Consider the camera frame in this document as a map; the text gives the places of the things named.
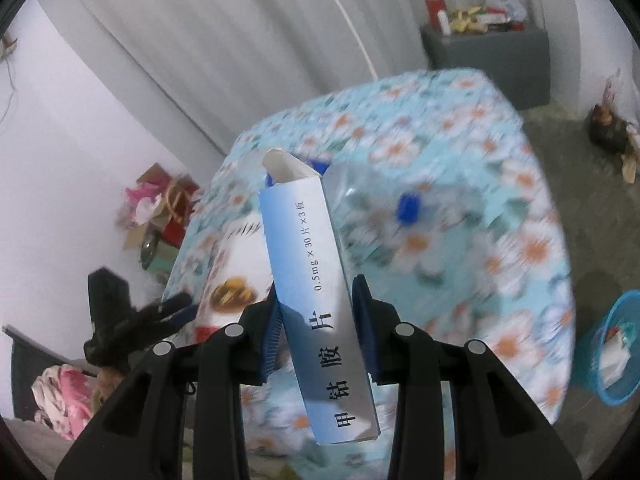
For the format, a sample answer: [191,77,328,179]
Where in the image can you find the black furniture panel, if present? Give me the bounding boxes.
[2,325,97,421]

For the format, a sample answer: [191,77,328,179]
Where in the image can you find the beige small object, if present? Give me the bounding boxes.
[619,152,639,184]

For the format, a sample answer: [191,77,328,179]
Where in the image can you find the pink clothes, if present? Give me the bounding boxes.
[31,364,99,441]

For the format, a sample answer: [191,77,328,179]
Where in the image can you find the crumpled white paper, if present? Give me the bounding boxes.
[597,327,637,387]

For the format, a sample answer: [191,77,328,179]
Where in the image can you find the red gift box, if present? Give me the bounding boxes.
[135,162,202,248]

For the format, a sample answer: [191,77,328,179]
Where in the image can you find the pile of snack packets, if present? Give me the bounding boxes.
[447,5,526,35]

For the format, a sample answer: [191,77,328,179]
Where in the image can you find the person's left forearm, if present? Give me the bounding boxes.
[96,366,126,407]

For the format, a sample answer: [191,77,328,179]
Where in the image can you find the white blue medicine box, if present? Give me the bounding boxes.
[259,148,381,446]

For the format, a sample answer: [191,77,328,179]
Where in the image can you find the white box with golden print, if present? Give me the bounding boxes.
[194,220,275,361]

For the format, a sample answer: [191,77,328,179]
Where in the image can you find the white curtain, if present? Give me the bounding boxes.
[35,0,581,161]

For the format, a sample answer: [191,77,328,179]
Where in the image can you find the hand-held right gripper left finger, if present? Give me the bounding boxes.
[54,287,281,480]

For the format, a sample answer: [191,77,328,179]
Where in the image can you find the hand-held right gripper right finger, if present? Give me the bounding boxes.
[350,275,583,480]

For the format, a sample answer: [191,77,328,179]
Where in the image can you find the red thermos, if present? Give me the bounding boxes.
[424,0,447,35]

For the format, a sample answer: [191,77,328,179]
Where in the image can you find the blue plastic basket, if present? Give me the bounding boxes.
[575,289,640,407]

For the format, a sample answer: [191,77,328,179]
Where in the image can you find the grey cabinet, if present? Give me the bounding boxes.
[420,24,551,111]

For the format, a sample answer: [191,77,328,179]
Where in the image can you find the white thin stick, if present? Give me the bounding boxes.
[317,0,380,81]

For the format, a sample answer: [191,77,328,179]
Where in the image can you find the grey bedding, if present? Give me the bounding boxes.
[0,417,68,480]

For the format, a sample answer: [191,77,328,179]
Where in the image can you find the table with patterned cloth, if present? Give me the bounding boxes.
[162,67,576,480]

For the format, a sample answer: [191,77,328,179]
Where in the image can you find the clear plastic bottle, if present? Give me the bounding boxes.
[325,162,453,263]

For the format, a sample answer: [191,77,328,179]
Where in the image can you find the brown cardboard piece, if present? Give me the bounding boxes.
[122,220,157,252]

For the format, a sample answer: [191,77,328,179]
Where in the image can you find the dark bag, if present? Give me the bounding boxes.
[586,102,640,158]

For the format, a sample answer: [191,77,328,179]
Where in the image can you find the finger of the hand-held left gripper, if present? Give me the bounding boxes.
[131,292,194,322]
[142,306,199,336]

